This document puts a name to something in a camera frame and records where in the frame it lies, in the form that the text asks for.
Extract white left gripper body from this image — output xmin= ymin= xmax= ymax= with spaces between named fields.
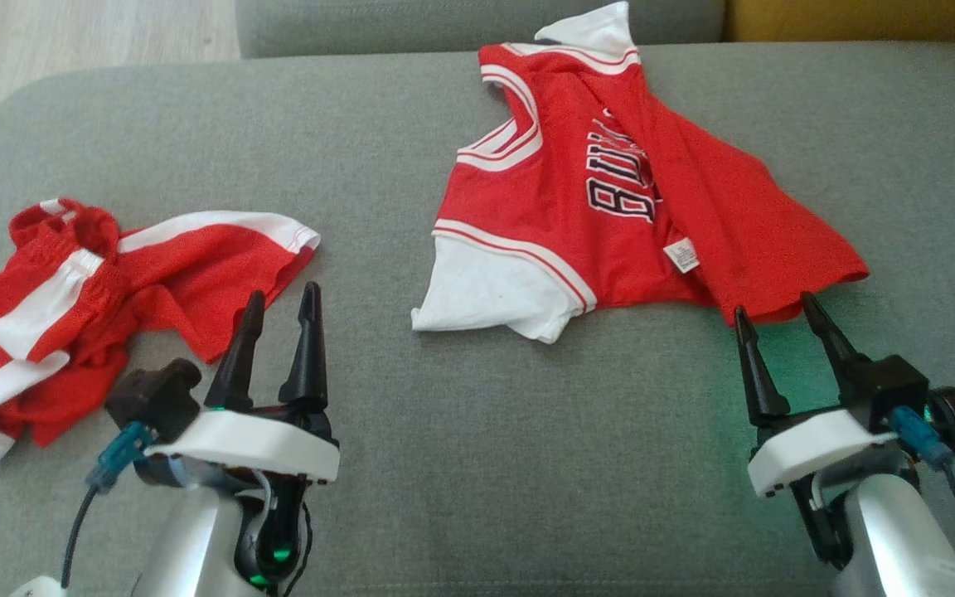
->
xmin=133 ymin=405 xmax=342 ymax=488

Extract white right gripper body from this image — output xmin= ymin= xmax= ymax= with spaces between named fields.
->
xmin=746 ymin=406 xmax=903 ymax=570

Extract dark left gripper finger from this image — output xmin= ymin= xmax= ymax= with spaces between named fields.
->
xmin=205 ymin=289 xmax=268 ymax=413
xmin=278 ymin=281 xmax=330 ymax=413

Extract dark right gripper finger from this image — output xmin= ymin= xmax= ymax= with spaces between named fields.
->
xmin=800 ymin=291 xmax=874 ymax=392
xmin=732 ymin=306 xmax=792 ymax=427

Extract red shorts white stripes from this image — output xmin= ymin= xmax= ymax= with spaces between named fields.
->
xmin=0 ymin=197 xmax=322 ymax=469

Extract red basketball jersey white sleeves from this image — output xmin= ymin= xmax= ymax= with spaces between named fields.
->
xmin=411 ymin=0 xmax=870 ymax=345

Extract grey fabric sofa seat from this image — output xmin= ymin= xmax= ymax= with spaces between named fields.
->
xmin=0 ymin=41 xmax=955 ymax=597

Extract yellow sofa cushion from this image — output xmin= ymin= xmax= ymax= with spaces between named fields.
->
xmin=722 ymin=0 xmax=955 ymax=47

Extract grey sofa back cushion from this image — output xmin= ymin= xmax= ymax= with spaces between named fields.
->
xmin=235 ymin=0 xmax=727 ymax=59

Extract right camera cable blue plug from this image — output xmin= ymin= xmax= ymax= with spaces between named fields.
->
xmin=887 ymin=405 xmax=955 ymax=558

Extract white cable tag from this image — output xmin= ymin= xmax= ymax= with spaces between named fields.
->
xmin=9 ymin=575 xmax=65 ymax=597

